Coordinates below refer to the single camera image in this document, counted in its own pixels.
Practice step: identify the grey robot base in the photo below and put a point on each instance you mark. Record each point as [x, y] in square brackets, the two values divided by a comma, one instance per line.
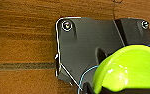
[87, 43]

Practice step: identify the yellow-green bowl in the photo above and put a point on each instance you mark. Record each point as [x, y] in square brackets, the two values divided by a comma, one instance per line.
[131, 66]

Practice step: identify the round base bolt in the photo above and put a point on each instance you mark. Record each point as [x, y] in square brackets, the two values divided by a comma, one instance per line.
[145, 24]
[67, 25]

